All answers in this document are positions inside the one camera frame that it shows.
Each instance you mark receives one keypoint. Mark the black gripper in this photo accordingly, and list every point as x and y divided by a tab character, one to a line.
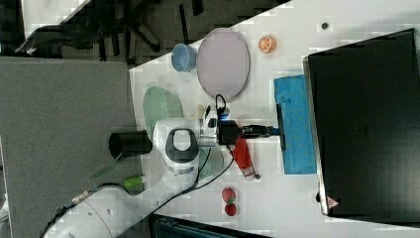
229	132

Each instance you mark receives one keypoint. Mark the blue oven door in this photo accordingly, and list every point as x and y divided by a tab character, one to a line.
292	108

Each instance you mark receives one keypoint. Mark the silver black toaster oven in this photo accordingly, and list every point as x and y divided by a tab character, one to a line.
364	112

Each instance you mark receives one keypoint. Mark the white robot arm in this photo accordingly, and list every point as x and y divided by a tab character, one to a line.
109	210

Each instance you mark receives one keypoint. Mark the red ketchup bottle toy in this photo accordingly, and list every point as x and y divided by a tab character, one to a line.
243	159

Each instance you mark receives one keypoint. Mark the peeled banana toy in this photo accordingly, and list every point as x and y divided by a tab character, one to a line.
200	110

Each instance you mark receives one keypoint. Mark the pink strawberry toy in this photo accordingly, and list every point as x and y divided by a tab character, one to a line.
228	195

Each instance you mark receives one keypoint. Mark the lilac round plate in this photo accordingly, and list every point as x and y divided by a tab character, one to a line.
223	63

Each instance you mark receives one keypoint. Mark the red strawberry toy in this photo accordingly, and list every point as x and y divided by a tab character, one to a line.
231	209

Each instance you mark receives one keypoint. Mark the orange half toy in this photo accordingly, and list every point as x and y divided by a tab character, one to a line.
267	44

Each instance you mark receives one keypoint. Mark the green oval colander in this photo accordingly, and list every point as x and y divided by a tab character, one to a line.
159	104

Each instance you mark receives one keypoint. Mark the blue cup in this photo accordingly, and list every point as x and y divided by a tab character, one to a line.
183	58

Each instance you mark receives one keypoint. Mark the black round pan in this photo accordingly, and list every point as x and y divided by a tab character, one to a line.
129	144

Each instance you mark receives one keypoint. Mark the lime green object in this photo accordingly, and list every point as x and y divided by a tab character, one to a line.
133	182

